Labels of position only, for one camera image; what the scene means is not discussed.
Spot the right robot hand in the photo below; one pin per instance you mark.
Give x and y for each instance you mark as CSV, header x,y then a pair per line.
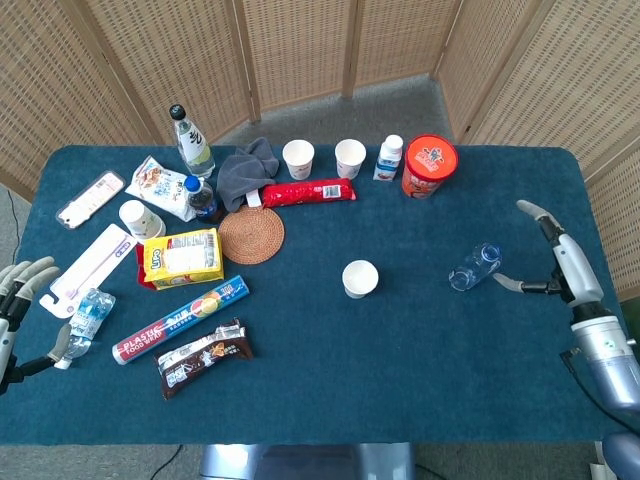
x,y
577,265

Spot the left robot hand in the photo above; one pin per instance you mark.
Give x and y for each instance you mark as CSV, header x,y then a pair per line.
x,y
25,282

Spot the small clear plastic bottle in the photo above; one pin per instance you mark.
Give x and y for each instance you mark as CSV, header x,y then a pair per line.
x,y
475,267

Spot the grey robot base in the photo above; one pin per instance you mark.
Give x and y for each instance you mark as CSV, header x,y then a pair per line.
x,y
305,462

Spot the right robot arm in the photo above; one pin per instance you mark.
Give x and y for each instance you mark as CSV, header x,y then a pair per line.
x,y
607,350

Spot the water bottle blue label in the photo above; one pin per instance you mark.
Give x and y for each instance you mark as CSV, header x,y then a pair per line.
x,y
92,312

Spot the cola bottle blue cap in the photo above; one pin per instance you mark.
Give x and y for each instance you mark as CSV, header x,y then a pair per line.
x,y
204,202

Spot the white yogurt drink bottle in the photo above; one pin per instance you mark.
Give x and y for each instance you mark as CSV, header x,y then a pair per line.
x,y
387,162

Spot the clear glass bottle black cap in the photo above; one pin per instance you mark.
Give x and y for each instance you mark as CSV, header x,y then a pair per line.
x,y
194,145

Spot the white toothbrush pack purple label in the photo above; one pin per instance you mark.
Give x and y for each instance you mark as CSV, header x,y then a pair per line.
x,y
92,267

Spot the white toothbrush pack orange print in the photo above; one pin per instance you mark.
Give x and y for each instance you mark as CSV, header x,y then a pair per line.
x,y
90,199

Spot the white paper cup lying tilted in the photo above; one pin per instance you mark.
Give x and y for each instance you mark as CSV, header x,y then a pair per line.
x,y
140,220

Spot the blue plastic food wrap box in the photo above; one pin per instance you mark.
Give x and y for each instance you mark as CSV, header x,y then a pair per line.
x,y
180,320

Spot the yellow snack box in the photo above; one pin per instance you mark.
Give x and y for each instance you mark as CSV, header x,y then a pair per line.
x,y
185,260

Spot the white snack bag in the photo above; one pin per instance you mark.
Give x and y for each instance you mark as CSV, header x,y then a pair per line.
x,y
160,187

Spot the orange instant noodle tub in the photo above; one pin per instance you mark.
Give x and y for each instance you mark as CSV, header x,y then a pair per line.
x,y
430,160

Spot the brown chocolate snack packet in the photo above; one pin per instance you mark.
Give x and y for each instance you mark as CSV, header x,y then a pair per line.
x,y
205,357

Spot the white paper cup green flower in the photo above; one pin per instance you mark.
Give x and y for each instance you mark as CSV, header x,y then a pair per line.
x,y
360,277

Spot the round woven rattan coaster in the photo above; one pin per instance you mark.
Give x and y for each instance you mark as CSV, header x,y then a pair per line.
x,y
251,236

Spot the grey cloth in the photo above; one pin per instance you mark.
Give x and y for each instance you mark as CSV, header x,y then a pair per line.
x,y
245,172

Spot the blue table mat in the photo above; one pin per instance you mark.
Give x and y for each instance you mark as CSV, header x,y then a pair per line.
x,y
350,375

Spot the red biscuit packet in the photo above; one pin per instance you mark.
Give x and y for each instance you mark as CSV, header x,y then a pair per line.
x,y
305,192

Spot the woven folding screen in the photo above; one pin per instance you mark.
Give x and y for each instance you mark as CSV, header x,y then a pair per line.
x,y
300,50

